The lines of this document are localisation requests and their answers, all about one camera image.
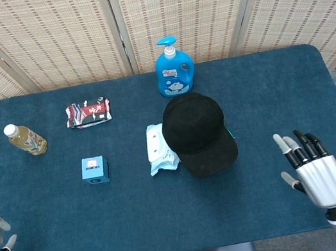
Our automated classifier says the light blue wet wipes pack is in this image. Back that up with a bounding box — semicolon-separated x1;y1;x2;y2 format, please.
142;120;183;177

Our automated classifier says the blue tablecloth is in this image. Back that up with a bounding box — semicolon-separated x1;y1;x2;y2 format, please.
0;38;336;251

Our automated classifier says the blue speaker box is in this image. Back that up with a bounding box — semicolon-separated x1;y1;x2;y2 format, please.
78;154;113;187

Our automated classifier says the blue pump detergent bottle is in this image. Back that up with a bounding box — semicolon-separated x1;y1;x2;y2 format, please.
149;32;200;99

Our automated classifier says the black baseball cap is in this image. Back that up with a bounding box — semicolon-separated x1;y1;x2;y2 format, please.
156;86;242;184

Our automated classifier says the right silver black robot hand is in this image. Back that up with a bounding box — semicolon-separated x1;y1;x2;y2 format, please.
273;123;336;218

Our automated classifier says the yellow tea bottle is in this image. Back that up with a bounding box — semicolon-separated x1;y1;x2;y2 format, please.
2;118;50;161

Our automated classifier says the red black snack package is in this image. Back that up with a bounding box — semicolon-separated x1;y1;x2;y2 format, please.
62;94;114;131

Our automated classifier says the woven bamboo folding screen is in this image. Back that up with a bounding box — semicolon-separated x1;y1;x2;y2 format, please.
0;0;336;211

